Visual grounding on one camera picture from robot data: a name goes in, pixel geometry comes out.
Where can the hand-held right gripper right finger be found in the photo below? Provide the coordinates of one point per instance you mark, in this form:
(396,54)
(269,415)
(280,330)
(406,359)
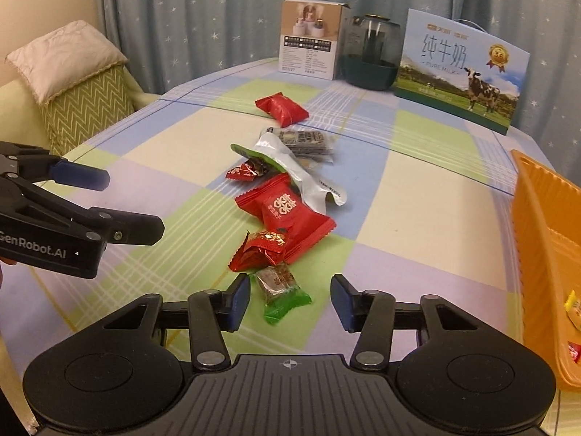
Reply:
(342,300)

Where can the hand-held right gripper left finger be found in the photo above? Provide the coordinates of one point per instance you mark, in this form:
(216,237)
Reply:
(238,302)

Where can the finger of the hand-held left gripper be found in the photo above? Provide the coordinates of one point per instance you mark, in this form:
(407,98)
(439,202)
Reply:
(131,228)
(81,177)

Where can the green clear candy packet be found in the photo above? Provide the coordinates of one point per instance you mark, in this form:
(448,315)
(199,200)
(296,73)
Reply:
(281,293)

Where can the red nut print snack packet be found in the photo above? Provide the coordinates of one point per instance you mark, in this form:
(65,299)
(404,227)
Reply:
(258,250)

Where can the large red snack packet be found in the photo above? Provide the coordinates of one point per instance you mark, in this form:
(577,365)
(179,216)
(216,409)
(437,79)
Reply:
(283,215)

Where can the green white snack wrapper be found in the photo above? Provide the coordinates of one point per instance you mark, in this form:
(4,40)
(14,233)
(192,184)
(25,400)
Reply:
(308,181)

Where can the small red brown candy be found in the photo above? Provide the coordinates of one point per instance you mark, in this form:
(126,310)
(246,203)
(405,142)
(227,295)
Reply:
(243,171)

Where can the orange plastic tray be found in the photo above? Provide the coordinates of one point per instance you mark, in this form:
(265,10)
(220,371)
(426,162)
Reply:
(540,236)

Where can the pale green sofa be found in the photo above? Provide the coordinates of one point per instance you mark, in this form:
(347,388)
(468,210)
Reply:
(18,109)

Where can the white green zigzag cushion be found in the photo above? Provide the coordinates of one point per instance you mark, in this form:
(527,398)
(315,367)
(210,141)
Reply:
(77,77)

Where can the checked pastel tablecloth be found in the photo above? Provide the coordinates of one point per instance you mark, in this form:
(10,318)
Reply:
(408,200)

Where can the clear dark snack packet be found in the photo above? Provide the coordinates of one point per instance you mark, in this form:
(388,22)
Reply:
(304,143)

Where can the plain red snack packet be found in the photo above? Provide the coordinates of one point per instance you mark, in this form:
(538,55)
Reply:
(281,108)

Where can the blue star print curtain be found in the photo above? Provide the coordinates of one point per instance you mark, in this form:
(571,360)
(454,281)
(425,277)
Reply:
(204,18)

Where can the yellow candy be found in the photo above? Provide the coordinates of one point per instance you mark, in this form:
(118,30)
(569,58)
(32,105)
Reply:
(574,306)

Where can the dark green humidifier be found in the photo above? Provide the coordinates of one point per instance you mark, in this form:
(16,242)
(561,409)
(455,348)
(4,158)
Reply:
(370,54)

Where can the white product box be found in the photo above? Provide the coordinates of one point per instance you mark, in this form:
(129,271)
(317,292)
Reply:
(308,50)

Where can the blue cow print milk carton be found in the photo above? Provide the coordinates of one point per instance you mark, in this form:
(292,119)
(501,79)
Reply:
(454,68)

